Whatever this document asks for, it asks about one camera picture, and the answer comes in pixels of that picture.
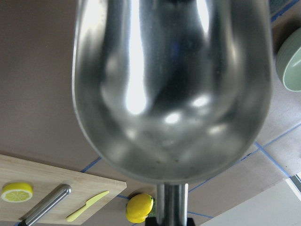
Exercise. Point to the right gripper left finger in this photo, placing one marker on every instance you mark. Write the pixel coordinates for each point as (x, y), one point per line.
(151, 221)

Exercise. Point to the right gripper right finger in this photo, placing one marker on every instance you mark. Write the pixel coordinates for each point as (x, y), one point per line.
(190, 222)

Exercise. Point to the stainless steel ice scoop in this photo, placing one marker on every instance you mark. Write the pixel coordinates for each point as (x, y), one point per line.
(171, 92)

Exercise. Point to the green lime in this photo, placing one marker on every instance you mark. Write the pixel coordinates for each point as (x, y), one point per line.
(153, 211)

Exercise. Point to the whole yellow lemon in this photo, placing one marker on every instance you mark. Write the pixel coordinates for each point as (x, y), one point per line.
(139, 207)

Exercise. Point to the yellow plastic knife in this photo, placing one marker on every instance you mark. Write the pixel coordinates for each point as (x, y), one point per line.
(88, 204)

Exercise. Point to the wooden cutting board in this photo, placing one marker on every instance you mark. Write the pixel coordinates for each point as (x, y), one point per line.
(45, 179)

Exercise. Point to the lemon half slice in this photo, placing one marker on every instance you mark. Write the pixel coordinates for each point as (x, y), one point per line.
(17, 192)

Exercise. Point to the green ceramic bowl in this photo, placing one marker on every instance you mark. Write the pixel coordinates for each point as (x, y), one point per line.
(288, 62)

